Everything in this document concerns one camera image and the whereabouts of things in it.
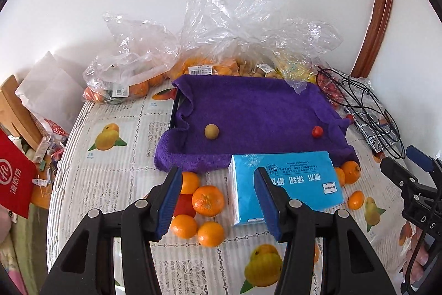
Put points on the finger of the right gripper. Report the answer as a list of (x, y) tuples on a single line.
[(398, 174), (420, 158)]

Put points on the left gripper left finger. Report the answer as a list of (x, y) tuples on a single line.
[(163, 199)]

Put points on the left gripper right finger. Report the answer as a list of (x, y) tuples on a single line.
[(273, 200)]

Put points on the small smooth orange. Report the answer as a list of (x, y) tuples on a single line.
[(190, 182)]

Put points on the textured orange mandarin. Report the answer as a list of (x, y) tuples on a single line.
[(208, 201)]

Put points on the green-brown round fruit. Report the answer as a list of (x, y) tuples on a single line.
[(211, 131)]

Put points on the small red tomato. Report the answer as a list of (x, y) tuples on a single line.
[(317, 132)]

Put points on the large orange mandarin with stem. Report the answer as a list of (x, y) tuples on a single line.
[(317, 253)]

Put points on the right hand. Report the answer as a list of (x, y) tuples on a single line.
[(421, 259)]

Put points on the patterned grey pouch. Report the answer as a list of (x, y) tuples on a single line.
[(376, 126)]

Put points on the blue tissue pack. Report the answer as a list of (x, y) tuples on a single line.
[(309, 177)]

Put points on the black tray under towel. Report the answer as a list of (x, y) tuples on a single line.
[(176, 103)]

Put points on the purple towel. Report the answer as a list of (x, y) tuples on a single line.
[(255, 116)]

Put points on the red paper bag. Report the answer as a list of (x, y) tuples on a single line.
[(16, 175)]

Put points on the clear bag of mandarins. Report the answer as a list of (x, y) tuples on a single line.
[(143, 53)]

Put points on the white paper bag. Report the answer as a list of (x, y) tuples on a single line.
[(51, 95)]

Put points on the wooden chair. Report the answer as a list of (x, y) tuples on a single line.
[(16, 118)]

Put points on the clear plastic bag of fruit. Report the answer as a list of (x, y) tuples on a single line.
[(234, 37)]

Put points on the brown wooden door frame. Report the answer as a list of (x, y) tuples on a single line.
[(373, 39)]

